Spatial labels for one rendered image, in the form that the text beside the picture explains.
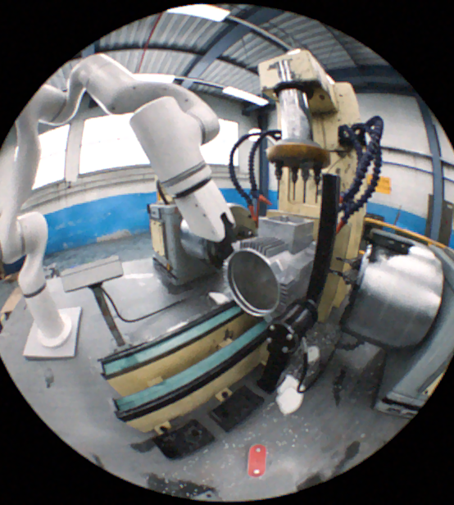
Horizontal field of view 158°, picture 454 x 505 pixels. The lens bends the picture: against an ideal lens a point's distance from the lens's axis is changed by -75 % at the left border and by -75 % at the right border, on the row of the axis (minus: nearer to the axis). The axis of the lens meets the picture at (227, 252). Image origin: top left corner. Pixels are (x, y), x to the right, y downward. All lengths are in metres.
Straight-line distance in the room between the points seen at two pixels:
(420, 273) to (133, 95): 0.57
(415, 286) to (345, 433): 0.34
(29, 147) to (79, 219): 5.53
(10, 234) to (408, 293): 0.85
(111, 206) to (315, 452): 5.90
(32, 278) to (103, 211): 5.27
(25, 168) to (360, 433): 1.00
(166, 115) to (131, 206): 5.50
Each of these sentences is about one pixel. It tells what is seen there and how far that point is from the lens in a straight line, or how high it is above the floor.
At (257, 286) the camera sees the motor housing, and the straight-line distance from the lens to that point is 0.49.
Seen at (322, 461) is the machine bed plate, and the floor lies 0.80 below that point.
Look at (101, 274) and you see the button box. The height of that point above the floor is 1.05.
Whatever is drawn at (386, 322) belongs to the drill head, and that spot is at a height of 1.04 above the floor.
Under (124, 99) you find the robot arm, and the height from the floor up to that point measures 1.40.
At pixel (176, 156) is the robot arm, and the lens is 0.26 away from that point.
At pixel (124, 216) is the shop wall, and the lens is 5.75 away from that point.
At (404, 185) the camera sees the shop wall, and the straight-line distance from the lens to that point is 5.58.
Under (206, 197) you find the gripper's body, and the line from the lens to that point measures 0.27.
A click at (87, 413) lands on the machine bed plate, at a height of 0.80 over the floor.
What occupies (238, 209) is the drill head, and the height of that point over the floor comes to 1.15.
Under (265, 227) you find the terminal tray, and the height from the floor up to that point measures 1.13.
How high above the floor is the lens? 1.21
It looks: 20 degrees down
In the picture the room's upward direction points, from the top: straight up
